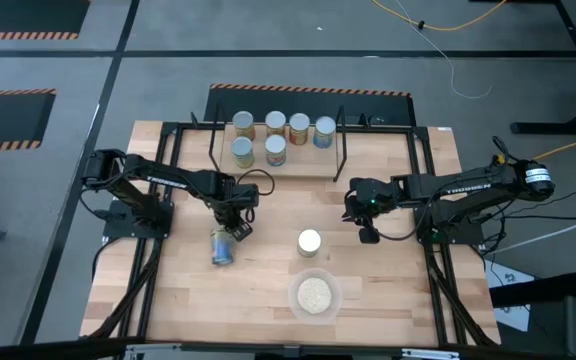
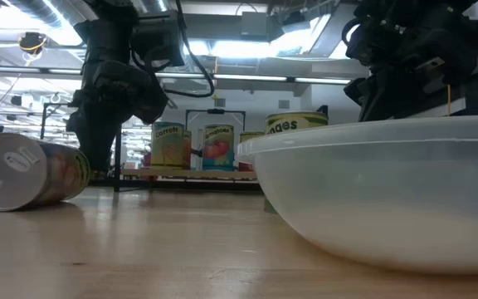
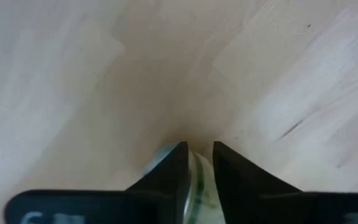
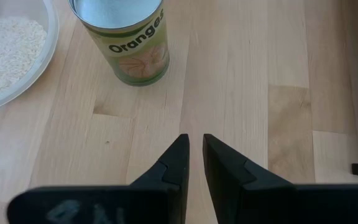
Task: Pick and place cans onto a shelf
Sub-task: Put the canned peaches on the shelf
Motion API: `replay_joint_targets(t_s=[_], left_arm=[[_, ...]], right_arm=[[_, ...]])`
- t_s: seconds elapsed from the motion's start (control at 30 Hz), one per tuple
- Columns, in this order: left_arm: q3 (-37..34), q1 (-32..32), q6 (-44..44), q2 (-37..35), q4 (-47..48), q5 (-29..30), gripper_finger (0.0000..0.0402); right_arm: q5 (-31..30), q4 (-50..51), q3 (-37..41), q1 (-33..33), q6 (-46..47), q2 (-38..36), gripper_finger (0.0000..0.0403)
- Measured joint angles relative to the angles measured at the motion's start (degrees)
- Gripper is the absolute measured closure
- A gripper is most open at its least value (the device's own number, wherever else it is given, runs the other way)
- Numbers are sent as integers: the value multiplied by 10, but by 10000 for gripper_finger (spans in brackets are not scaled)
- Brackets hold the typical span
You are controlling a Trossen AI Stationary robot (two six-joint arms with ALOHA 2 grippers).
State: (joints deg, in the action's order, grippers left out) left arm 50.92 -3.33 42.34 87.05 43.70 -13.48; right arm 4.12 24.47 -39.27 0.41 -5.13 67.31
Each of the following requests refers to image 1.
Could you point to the oranges food can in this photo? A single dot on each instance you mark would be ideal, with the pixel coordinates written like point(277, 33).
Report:
point(308, 240)

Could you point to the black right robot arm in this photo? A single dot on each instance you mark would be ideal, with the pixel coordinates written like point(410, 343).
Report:
point(468, 190)

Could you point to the peaches food can blue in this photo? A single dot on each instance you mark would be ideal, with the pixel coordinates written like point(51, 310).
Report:
point(223, 250)

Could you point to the wooden shelf black metal legs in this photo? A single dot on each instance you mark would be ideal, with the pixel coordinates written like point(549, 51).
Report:
point(308, 165)

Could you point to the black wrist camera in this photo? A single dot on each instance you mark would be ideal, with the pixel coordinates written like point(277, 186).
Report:
point(369, 235)
point(242, 231)

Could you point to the white paper sheet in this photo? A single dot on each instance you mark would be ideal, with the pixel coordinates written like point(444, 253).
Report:
point(498, 272)

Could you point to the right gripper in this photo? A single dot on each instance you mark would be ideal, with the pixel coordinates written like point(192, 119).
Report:
point(368, 200)

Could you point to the black aluminium rig frame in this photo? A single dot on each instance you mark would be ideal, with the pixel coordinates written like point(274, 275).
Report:
point(468, 235)

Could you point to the black metal floor stand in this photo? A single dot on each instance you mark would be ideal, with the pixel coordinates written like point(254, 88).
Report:
point(538, 128)

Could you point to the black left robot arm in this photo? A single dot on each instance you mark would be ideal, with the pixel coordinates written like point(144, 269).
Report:
point(168, 180)

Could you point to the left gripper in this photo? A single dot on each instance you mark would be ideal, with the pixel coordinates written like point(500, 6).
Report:
point(230, 212)

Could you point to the translucent plastic bowl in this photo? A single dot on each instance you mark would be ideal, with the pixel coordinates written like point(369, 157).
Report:
point(295, 300)

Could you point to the carrots food can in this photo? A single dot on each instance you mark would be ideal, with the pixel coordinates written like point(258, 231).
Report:
point(242, 147)

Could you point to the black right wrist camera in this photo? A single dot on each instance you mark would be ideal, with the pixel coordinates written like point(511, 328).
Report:
point(369, 235)

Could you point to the black hazard-striped floor mat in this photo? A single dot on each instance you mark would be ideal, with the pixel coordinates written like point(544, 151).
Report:
point(18, 15)
point(3, 120)
point(393, 105)

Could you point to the pineapple food can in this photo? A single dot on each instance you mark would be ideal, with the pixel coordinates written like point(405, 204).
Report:
point(299, 121)

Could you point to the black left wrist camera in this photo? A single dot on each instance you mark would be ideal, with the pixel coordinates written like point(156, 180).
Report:
point(242, 231)

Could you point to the white rice grains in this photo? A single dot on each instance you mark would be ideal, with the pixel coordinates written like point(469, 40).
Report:
point(314, 295)

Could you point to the tomatoes food can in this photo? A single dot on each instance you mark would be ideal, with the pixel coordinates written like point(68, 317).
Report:
point(275, 144)

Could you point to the orange yellow food can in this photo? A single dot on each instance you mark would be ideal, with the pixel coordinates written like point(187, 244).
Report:
point(243, 121)

